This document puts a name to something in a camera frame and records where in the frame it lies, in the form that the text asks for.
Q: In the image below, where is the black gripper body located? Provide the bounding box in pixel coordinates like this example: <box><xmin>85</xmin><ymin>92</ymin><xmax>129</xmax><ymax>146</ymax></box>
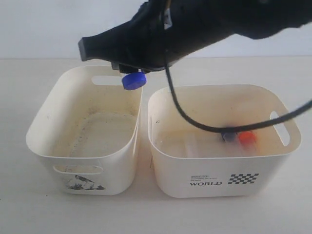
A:
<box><xmin>78</xmin><ymin>0</ymin><xmax>195</xmax><ymax>74</ymax></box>

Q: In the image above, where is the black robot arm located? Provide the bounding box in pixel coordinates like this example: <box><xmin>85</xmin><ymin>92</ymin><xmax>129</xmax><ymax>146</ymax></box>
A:
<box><xmin>78</xmin><ymin>0</ymin><xmax>312</xmax><ymax>73</ymax></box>

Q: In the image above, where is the white plastic bin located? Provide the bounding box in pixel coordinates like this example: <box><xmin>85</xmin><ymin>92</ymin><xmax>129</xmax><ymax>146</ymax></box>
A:
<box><xmin>26</xmin><ymin>65</ymin><xmax>143</xmax><ymax>195</ymax></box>

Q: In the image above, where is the white WORLD bin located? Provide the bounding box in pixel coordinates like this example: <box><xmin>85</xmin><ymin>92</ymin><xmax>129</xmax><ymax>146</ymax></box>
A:
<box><xmin>147</xmin><ymin>84</ymin><xmax>301</xmax><ymax>198</ymax></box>

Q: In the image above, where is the black cable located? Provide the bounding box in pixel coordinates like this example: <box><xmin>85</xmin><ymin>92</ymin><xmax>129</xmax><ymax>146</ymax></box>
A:
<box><xmin>159</xmin><ymin>0</ymin><xmax>312</xmax><ymax>134</ymax></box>

